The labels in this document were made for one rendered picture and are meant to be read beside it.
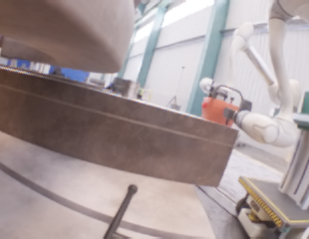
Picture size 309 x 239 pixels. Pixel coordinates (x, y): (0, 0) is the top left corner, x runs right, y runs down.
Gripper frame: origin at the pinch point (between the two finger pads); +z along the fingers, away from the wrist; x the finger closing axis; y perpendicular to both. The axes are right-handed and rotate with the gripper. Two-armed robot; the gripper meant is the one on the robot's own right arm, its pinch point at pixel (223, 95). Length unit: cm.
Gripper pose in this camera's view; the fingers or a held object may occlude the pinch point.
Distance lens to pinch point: 106.9
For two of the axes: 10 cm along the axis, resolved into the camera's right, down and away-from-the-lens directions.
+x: 9.6, 2.5, 1.4
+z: 0.5, 3.5, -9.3
